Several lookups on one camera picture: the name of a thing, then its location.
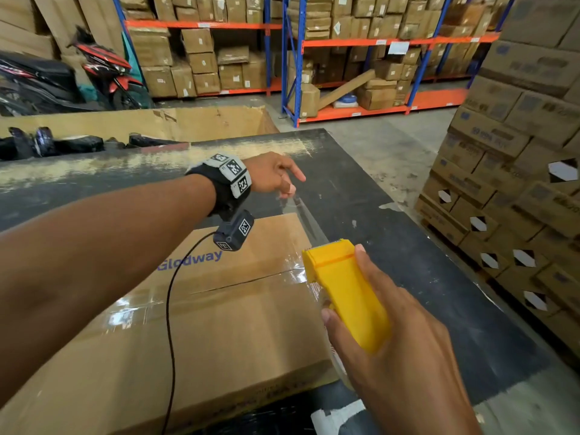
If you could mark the red motorcycle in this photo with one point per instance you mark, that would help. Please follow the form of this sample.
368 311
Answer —
111 72

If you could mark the pile of black wrapped parcels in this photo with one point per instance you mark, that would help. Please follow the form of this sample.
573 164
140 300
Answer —
81 144

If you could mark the leaning tall cardboard carton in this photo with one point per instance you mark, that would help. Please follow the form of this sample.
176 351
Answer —
308 101

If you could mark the person's left forearm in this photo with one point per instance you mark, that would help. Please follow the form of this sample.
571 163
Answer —
90 267

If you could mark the long flat cardboard plank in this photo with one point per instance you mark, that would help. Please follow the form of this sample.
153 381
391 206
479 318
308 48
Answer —
346 88

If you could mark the yellow tape dispenser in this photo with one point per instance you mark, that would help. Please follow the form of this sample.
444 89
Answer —
349 294

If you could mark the white paper rack label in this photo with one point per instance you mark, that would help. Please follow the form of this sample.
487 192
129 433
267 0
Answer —
398 47

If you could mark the stack of large plain cartons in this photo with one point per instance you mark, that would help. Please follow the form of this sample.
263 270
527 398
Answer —
59 18

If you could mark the person's left hand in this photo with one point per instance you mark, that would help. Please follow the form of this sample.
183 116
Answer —
269 174

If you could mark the brown cardboard box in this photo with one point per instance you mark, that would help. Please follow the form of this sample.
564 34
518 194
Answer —
226 348

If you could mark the black motorcycle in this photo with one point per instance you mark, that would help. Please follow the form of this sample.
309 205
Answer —
41 81

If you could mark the blue orange shelving with boxes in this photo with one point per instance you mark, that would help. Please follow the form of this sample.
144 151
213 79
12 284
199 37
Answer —
199 40

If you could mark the blue orange shelving rack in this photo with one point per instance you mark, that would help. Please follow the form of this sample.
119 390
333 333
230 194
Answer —
362 41
195 25

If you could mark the pallet stack of printed cartons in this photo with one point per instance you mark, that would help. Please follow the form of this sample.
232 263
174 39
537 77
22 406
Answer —
521 131

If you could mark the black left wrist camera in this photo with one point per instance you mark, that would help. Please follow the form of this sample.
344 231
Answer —
233 233

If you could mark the left wrist tracker band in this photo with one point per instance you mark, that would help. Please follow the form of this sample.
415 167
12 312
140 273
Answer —
224 185

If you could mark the large open cardboard bin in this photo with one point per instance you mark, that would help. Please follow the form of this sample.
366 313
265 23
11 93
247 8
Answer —
204 124

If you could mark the blue white round item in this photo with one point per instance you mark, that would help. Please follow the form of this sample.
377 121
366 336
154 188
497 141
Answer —
346 101

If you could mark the person's right hand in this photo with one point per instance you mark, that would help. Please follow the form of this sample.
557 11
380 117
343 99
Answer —
408 371

